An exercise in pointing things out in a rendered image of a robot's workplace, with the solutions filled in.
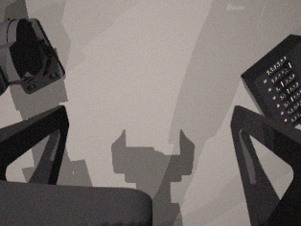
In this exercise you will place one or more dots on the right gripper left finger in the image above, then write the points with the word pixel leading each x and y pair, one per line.
pixel 16 139

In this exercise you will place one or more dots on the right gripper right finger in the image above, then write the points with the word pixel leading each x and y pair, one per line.
pixel 284 141

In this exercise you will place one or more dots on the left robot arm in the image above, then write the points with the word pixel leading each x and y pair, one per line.
pixel 20 56

